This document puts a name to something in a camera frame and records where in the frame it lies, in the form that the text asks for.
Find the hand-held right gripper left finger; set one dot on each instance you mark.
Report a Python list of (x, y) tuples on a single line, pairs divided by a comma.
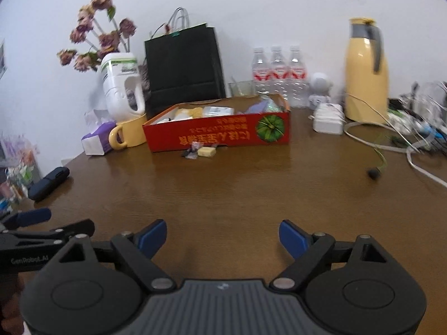
[(153, 235)]

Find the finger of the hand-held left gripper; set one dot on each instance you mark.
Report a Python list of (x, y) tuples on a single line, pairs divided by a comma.
[(70, 230), (31, 217)]

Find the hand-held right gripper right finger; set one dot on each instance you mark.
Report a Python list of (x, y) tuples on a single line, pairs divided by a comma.
[(293, 239)]

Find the red cardboard box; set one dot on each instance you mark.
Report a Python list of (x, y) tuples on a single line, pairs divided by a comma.
[(216, 136)]

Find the purple knitted pouch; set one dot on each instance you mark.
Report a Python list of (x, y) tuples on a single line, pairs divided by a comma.
[(258, 106)]

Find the person's left hand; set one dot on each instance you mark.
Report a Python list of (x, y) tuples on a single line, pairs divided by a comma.
[(8, 324)]

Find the dark blue case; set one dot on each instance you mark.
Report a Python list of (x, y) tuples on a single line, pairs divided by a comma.
[(49, 183)]

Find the colourful blurred packets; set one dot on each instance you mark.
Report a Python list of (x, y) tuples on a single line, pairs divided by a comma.
[(17, 174)]

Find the dark wrapped candy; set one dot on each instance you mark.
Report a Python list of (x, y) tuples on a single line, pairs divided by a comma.
[(188, 153)]

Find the purple tissue pack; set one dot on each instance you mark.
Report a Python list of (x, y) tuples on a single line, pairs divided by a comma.
[(94, 143)]

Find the yellow wrapped candy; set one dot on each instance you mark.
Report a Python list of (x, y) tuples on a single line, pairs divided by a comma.
[(206, 151)]

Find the yellow mug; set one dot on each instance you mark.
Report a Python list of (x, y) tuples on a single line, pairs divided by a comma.
[(134, 131)]

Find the white power adapter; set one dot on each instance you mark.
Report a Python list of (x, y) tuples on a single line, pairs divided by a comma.
[(328, 118)]

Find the white detergent bottle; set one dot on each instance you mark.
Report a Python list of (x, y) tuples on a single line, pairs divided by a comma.
[(117, 90)]

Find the white astronaut figurine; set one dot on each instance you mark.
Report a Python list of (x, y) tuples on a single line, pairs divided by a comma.
[(320, 83)]

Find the clear glass cup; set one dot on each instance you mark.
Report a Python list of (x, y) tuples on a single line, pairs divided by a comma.
[(244, 89)]

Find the clear water bottle red label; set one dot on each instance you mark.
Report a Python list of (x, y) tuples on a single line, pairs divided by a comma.
[(261, 73), (298, 76), (279, 73)]

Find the black paper bag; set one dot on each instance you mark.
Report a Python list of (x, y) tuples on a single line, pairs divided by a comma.
[(181, 66)]

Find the yellow thermos jug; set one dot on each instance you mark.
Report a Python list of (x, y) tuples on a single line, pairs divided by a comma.
[(365, 76)]

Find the dried pink flowers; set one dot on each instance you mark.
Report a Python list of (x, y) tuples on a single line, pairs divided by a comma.
[(108, 42)]

